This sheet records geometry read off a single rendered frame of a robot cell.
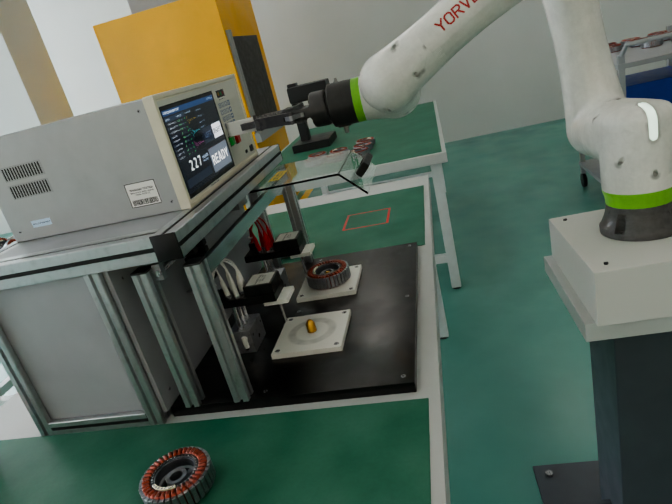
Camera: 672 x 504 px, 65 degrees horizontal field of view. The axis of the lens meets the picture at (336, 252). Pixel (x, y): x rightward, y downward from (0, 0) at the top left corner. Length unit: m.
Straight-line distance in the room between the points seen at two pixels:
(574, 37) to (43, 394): 1.27
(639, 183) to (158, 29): 4.26
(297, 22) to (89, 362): 5.61
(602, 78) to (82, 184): 1.04
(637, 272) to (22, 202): 1.14
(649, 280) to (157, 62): 4.38
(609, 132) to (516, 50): 5.28
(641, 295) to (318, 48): 5.60
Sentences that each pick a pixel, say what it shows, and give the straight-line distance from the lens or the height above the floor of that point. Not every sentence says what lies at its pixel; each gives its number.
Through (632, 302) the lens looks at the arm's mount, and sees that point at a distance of 1.07.
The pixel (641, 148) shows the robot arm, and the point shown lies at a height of 1.03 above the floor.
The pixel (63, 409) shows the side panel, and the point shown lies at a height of 0.80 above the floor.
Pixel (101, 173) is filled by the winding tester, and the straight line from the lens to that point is 1.06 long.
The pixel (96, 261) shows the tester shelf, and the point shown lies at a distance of 0.96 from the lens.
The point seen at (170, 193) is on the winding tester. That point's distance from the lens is 1.01.
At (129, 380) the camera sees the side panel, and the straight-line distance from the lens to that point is 1.08.
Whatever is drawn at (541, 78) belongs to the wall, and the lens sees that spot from 6.43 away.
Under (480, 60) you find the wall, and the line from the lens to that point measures 6.32.
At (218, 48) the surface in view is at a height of 1.53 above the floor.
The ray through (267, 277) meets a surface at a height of 0.92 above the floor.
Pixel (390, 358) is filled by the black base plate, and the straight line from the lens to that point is 1.01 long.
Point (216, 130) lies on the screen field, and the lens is 1.18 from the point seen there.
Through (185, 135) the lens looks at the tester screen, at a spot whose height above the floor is 1.24.
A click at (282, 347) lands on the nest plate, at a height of 0.78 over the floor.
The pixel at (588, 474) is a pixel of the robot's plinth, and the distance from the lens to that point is 1.82.
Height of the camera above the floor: 1.32
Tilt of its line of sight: 21 degrees down
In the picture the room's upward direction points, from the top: 15 degrees counter-clockwise
